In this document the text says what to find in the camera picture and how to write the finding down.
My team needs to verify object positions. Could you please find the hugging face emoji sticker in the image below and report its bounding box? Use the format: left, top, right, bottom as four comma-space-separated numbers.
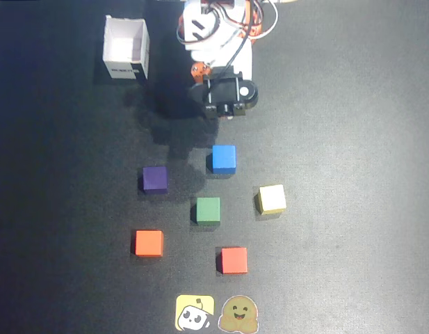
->
218, 295, 260, 332

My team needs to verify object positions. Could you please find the white open paper box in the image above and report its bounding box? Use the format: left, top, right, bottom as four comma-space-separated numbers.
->
102, 15, 151, 88

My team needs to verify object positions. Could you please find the orange wooden cube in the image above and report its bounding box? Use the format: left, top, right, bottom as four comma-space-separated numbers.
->
134, 229, 165, 258

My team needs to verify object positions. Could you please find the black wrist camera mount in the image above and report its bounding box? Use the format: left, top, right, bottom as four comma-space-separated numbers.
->
187, 67, 259, 120

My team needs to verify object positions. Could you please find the purple wooden cube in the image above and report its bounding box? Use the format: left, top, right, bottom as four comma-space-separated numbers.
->
142, 166, 170, 195

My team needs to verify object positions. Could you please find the yellow wooden cube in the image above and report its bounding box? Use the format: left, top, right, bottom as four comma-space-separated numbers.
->
254, 184, 287, 216

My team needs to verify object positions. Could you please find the blue wooden cube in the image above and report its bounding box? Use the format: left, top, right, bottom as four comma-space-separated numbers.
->
207, 144, 237, 175

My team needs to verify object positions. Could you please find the white cable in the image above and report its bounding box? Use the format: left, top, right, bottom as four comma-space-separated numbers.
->
251, 0, 280, 40

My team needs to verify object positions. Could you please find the yellow robot face sticker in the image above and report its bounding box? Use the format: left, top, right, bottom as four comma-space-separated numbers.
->
175, 294, 216, 332

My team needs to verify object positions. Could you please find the black cable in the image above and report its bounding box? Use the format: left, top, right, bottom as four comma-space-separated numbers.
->
225, 0, 254, 72

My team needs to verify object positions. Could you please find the green wooden cube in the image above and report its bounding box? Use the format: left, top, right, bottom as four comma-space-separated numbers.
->
191, 196, 222, 228

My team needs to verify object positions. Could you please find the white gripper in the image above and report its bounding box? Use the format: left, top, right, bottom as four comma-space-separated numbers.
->
189, 34, 253, 85

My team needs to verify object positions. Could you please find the red wooden cube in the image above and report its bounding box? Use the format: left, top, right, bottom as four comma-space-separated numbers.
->
217, 246, 249, 276

